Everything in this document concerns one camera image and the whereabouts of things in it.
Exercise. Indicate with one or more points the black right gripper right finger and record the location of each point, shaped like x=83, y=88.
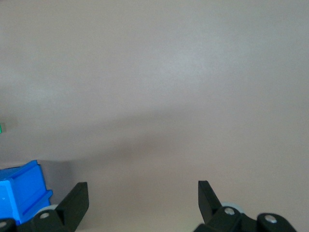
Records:
x=210, y=207

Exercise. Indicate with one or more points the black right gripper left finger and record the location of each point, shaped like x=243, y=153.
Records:
x=70, y=210

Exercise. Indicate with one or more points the green cube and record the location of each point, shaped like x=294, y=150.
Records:
x=1, y=128

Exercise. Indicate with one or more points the blue plastic storage bin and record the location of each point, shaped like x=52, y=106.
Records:
x=21, y=191

